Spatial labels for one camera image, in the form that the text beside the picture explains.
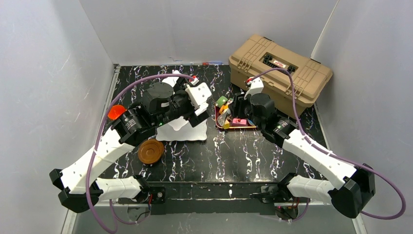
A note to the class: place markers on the red dessert tray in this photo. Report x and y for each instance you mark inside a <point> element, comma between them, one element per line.
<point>230,118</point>

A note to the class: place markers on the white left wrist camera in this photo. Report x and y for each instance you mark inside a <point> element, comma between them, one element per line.
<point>199,94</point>

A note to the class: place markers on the tan plastic toolbox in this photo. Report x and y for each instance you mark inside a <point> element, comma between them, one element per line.
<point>293,81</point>

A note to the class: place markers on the yellow layered cake piece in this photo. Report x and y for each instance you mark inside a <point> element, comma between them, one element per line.
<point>226,125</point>

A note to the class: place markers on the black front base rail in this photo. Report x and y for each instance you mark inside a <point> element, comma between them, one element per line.
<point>214,198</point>

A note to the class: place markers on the white three-tier cake stand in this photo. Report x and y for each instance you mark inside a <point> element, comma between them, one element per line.
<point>180,129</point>

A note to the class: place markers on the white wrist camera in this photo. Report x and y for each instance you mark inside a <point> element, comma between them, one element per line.
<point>199,94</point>
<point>255,85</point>

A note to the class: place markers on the metal serving tongs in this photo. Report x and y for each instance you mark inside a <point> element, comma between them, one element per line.
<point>221,118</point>

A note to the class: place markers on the orange plastic cup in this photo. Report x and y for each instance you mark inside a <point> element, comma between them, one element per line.
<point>116,111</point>

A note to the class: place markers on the pink rectangular cake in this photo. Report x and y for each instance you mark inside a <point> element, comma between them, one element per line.
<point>239,122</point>

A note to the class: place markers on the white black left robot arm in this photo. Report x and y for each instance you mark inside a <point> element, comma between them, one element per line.
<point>80,184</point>

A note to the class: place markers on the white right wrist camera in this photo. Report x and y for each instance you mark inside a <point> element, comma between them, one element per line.
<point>255,85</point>

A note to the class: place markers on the yellow decorated cake slice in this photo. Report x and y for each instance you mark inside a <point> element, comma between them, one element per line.
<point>223,108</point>

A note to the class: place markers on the red blue screwdriver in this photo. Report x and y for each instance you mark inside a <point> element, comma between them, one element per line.
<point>212,63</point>

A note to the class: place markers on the green swirl roll cake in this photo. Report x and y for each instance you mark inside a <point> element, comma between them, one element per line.
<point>221,101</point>

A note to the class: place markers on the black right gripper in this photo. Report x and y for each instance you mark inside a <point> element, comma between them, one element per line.
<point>240,105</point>

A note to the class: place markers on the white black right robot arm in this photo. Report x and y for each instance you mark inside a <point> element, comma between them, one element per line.
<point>347,187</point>

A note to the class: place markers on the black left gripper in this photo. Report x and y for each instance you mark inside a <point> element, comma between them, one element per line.
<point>197,115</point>

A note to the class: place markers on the brown round wooden lid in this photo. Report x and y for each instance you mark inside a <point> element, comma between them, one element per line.
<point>150,151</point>

